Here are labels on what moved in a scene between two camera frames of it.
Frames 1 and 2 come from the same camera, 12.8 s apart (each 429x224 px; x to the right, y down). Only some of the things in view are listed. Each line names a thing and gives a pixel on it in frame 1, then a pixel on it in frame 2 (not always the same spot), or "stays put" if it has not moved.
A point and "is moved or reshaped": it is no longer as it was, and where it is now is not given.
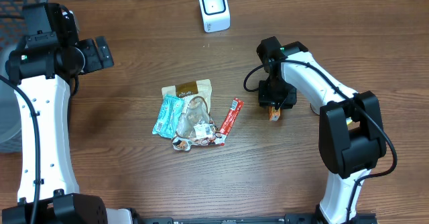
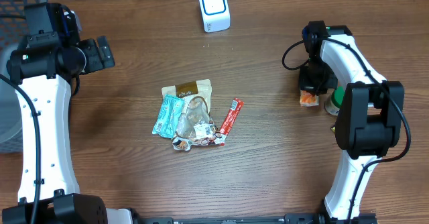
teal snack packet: x=168 y=117 stays put
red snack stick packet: x=235 y=108 stays put
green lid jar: x=316 y=108 is moved or reshaped
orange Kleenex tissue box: x=274 y=115 → x=308 y=99
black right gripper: x=267 y=100 → x=312 y=87
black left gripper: x=93 y=62 stays put
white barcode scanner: x=214 y=7 stays put
